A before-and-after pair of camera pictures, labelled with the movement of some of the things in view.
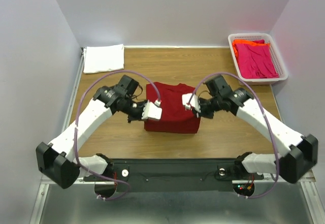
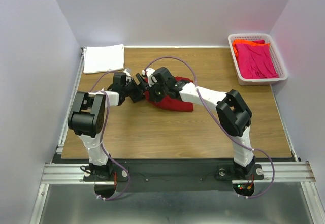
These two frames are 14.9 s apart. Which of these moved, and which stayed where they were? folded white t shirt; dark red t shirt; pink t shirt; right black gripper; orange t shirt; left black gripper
Moved: right black gripper; left black gripper; dark red t shirt
Stayed: orange t shirt; pink t shirt; folded white t shirt
